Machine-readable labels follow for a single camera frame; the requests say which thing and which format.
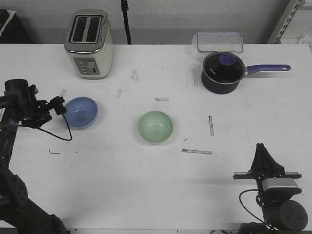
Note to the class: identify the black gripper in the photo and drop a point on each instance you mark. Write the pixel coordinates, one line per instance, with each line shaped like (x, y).
(41, 112)
(262, 156)

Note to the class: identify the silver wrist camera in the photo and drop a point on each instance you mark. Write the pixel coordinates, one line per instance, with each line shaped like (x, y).
(279, 183)

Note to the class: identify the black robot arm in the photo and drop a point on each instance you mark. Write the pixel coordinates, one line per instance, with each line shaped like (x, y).
(187, 165)
(19, 108)

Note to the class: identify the blue bowl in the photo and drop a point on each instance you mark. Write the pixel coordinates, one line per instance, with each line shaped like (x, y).
(81, 113)

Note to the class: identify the clear plastic food container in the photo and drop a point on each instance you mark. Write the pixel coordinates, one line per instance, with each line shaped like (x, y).
(214, 41)

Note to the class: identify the cream two-slot toaster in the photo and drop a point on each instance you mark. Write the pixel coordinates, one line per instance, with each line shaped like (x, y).
(89, 44)

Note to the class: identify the green bowl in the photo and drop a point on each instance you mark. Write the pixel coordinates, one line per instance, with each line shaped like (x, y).
(155, 127)

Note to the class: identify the black tripod pole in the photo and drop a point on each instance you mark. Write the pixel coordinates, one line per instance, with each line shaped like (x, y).
(124, 9)

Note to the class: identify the blue saucepan with glass lid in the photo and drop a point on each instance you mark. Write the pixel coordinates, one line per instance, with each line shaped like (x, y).
(223, 71)

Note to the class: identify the grey metal shelf rail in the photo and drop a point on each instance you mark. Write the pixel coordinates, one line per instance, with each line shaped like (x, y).
(285, 19)

